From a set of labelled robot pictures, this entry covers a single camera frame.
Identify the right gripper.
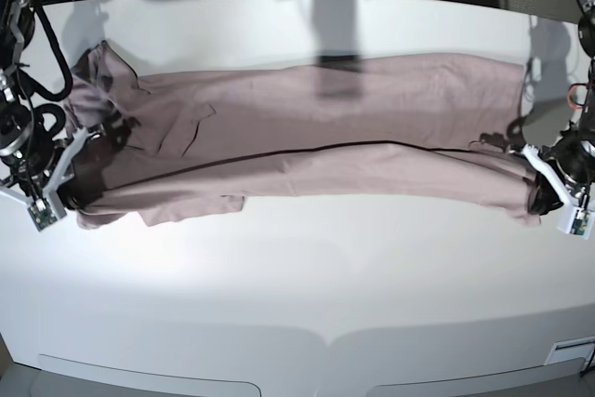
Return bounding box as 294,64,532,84
1,112,139,211

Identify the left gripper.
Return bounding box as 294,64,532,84
479,133,594,216

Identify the pink T-shirt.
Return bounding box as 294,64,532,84
77,43,539,229

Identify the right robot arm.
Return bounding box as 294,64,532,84
1,0,138,220

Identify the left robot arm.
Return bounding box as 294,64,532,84
481,0,594,216

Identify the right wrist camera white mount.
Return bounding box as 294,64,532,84
1,126,105,232

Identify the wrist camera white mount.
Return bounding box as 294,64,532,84
1,126,105,232
522,144,594,240

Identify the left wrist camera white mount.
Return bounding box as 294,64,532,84
522,144,594,240

